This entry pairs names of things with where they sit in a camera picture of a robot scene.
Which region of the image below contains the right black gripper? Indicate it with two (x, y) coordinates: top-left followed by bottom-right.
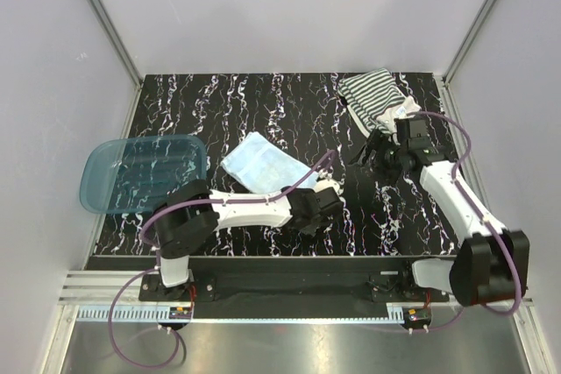
(348, 130), (408, 187)

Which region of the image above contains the light blue towel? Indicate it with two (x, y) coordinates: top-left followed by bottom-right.
(220, 131), (310, 194)

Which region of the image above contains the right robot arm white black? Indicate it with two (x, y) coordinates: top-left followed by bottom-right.
(352, 111), (530, 315)

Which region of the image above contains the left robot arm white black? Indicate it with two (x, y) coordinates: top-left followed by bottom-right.
(147, 180), (344, 300)

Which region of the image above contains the green white striped towel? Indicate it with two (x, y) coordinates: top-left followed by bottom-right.
(337, 68), (421, 138)

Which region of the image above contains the right electronics board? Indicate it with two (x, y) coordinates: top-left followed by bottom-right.
(405, 307), (432, 325)

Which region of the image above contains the electronics board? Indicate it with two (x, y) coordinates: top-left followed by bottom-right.
(405, 307), (432, 325)
(169, 307), (193, 320)

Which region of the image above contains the left electronics board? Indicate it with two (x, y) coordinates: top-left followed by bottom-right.
(169, 307), (193, 320)

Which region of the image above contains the blue transparent plastic container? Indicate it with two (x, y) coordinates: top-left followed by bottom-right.
(79, 135), (207, 215)

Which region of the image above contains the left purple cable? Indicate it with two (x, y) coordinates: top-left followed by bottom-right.
(107, 149), (338, 369)

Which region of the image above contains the aluminium frame rail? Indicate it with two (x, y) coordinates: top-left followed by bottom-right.
(56, 271), (536, 325)

